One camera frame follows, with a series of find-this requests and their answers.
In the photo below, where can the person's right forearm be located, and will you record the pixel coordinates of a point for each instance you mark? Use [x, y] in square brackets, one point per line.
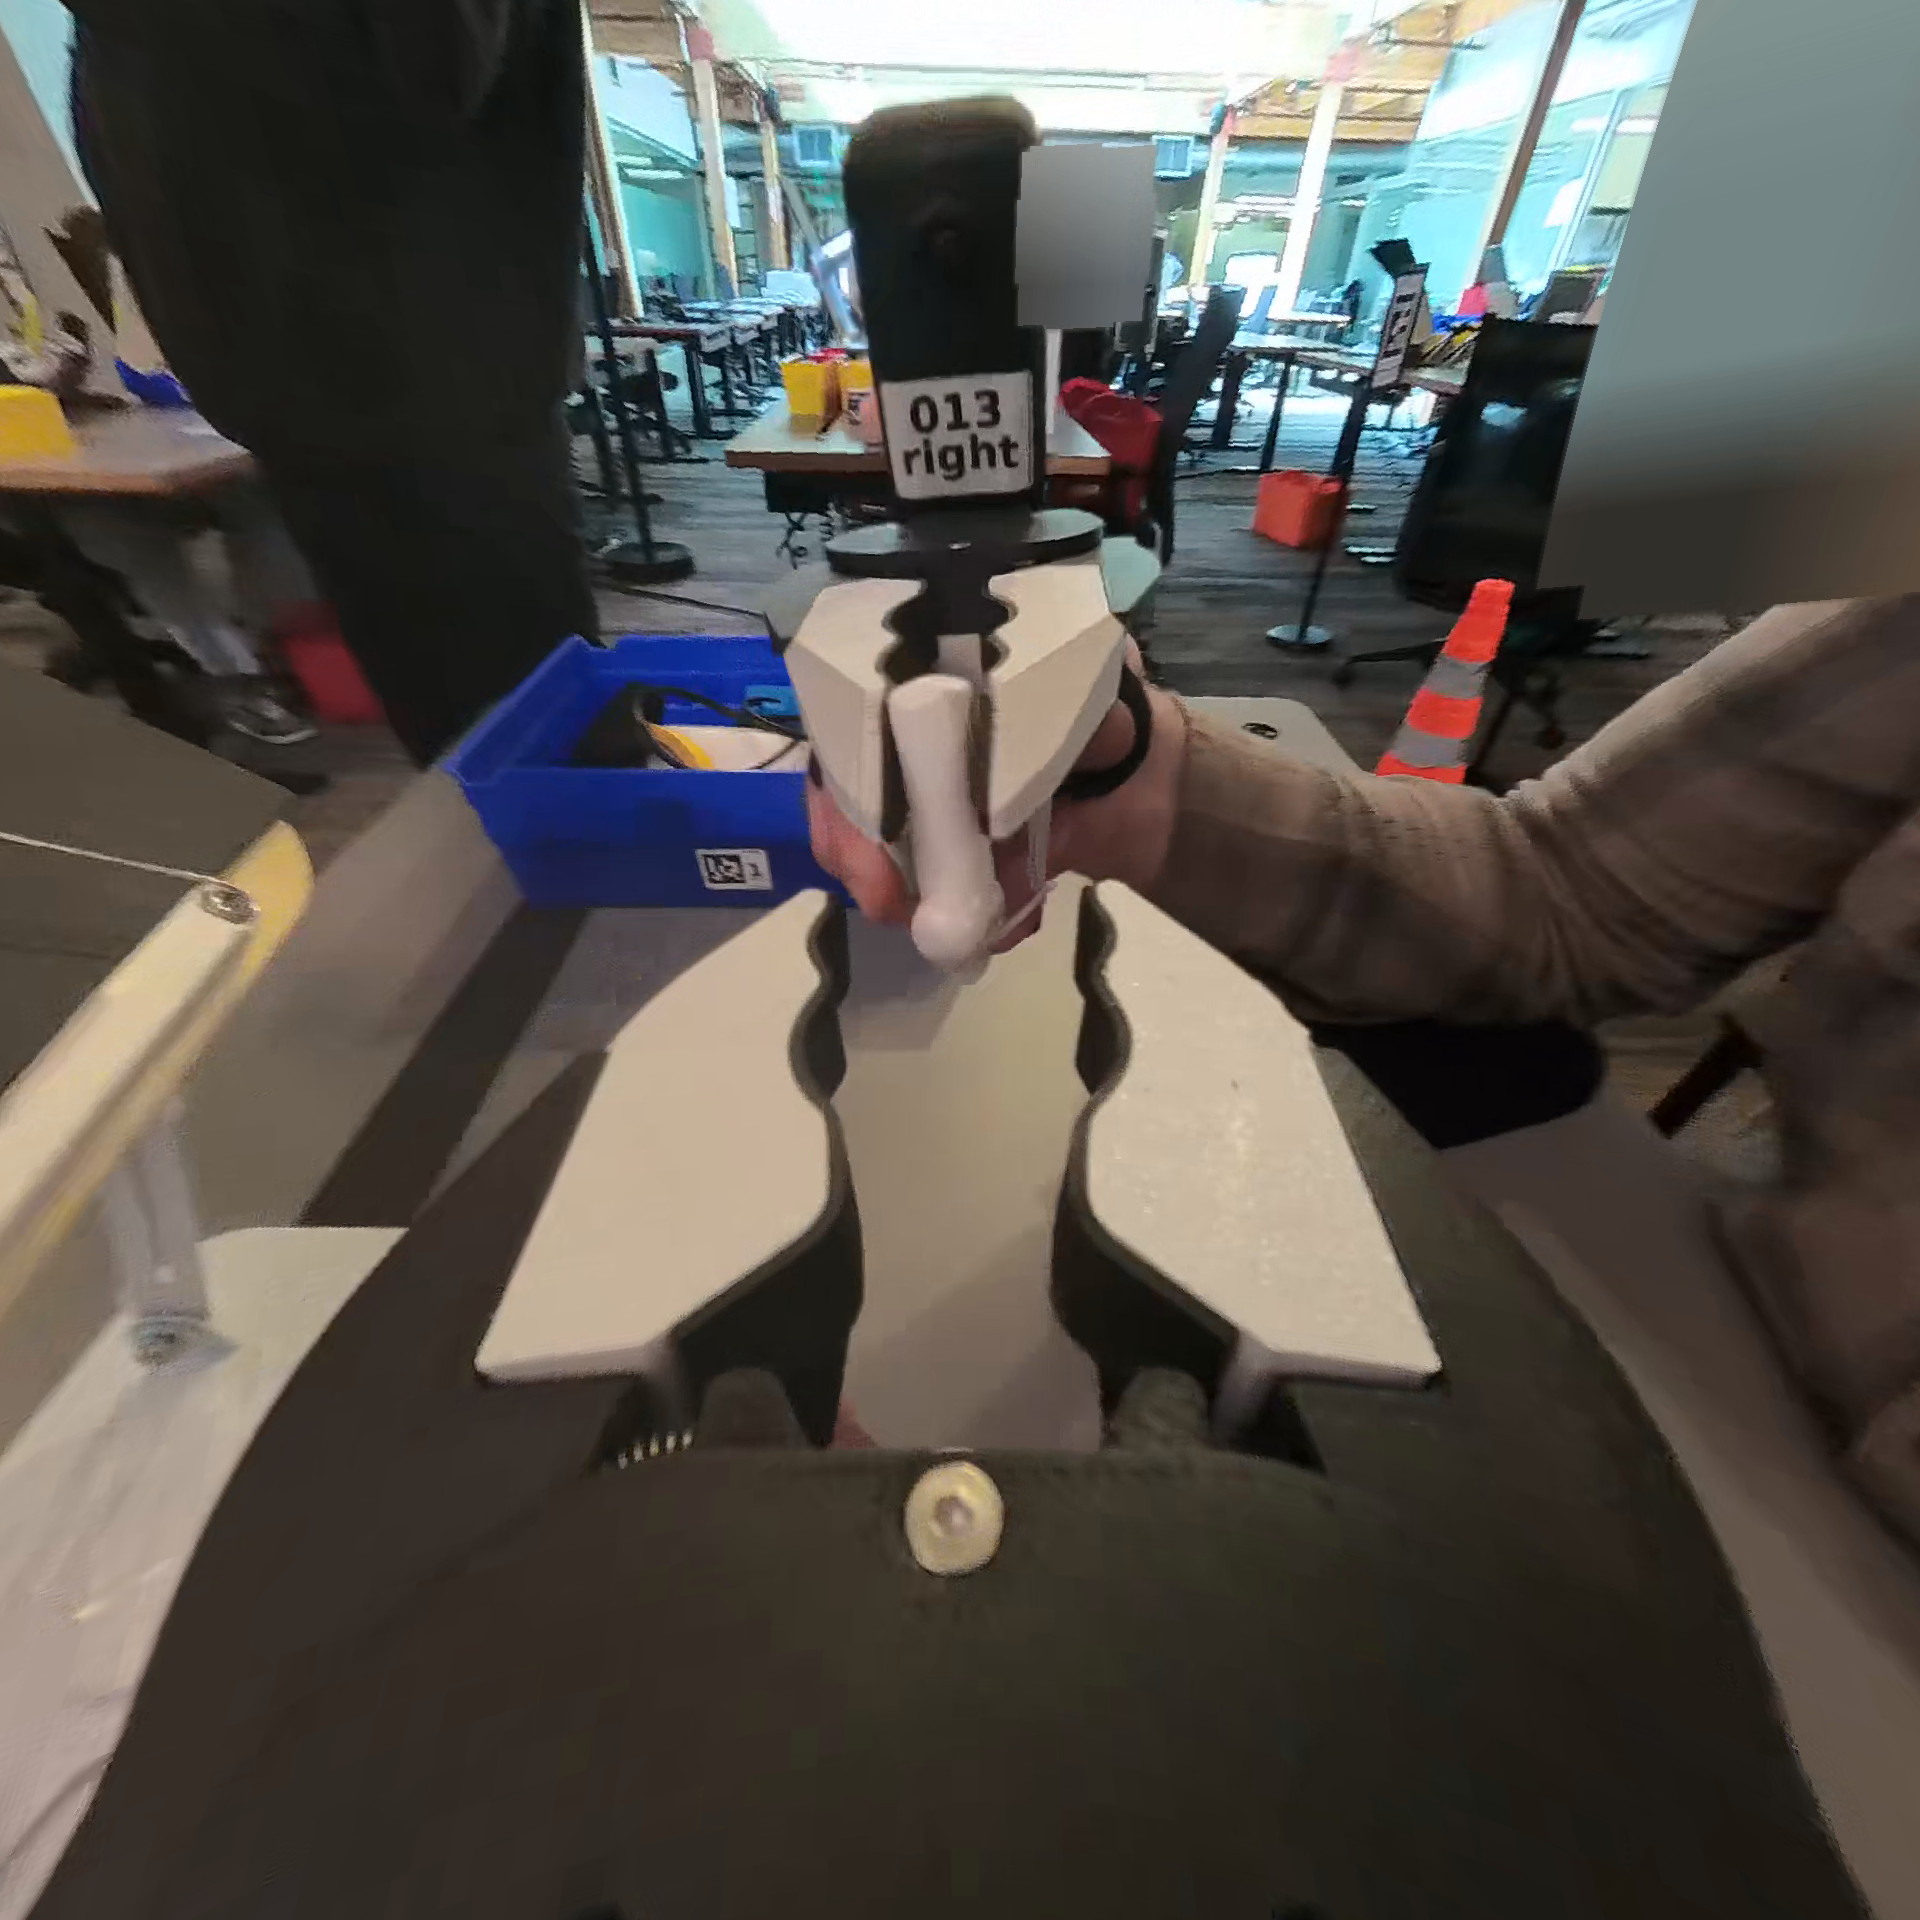
[1502, 872]

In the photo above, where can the white rounded pad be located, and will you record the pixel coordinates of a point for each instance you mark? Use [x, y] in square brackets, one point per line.
[122, 1502]

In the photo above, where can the red bag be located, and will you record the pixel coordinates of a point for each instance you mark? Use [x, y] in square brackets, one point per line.
[330, 675]

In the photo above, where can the black wood-rimmed board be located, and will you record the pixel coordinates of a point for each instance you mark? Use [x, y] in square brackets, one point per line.
[90, 811]

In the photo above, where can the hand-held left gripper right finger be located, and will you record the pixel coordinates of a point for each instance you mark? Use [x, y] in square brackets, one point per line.
[1247, 1202]

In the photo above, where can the person's right hand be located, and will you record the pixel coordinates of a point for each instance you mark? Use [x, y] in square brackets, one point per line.
[1128, 826]

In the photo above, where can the blue plastic bin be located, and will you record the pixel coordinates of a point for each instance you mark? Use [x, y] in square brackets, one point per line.
[602, 826]

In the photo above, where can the black office chair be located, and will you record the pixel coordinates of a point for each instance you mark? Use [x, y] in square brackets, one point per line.
[1156, 423]
[1487, 483]

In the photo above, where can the orange traffic cone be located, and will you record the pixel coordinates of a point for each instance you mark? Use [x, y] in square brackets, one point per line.
[1451, 706]

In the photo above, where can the person's plaid shirt torso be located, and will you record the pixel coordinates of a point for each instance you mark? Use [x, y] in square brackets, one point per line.
[1861, 1262]

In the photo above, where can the yellow bin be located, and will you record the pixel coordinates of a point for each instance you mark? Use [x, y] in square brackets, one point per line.
[30, 423]

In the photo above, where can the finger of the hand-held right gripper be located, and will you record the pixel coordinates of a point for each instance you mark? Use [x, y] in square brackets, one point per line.
[848, 706]
[1056, 675]

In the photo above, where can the orange bin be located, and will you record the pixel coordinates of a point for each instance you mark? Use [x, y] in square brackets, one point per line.
[1297, 511]

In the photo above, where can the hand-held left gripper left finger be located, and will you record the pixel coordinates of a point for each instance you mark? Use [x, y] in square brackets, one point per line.
[675, 1202]

